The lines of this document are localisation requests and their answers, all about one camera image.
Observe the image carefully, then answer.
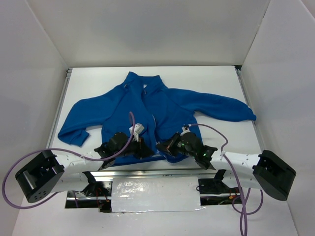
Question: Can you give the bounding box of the blue fleece zip jacket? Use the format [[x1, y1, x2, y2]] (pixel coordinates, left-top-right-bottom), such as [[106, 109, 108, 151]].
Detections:
[[58, 72, 256, 163]]

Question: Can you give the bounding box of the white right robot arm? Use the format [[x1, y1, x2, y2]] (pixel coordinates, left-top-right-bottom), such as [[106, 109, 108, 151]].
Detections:
[[156, 132, 296, 201]]

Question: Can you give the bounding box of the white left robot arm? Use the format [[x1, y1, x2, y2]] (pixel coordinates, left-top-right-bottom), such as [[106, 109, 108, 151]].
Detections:
[[15, 132, 154, 203]]

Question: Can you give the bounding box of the white foil-taped board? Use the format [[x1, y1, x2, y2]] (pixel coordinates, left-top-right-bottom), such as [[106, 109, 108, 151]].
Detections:
[[111, 177, 202, 213]]

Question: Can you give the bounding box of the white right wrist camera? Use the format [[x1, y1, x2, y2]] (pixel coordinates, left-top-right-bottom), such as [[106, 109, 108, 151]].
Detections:
[[181, 125, 190, 136]]

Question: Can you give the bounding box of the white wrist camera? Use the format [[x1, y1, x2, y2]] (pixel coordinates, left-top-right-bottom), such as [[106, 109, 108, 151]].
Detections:
[[129, 123, 145, 139], [181, 125, 190, 136]]

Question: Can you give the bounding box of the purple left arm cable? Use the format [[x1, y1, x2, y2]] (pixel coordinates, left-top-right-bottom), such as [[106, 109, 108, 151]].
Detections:
[[2, 112, 135, 209]]

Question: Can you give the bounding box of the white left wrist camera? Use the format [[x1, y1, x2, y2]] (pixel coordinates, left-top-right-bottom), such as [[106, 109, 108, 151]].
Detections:
[[129, 123, 145, 139]]

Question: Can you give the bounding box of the aluminium front table rail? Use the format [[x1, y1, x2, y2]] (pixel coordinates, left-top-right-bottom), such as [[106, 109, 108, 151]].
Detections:
[[92, 168, 217, 177]]

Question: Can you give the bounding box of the aluminium table rail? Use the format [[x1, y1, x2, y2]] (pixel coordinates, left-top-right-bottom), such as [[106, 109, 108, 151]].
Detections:
[[46, 68, 73, 148], [234, 65, 265, 150], [92, 168, 217, 177]]

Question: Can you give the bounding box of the aluminium left table rail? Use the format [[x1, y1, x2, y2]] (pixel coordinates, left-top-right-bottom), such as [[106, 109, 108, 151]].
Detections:
[[46, 68, 73, 148]]

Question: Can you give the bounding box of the aluminium right table rail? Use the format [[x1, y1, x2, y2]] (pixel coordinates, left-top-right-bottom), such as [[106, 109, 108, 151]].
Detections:
[[234, 65, 265, 150]]

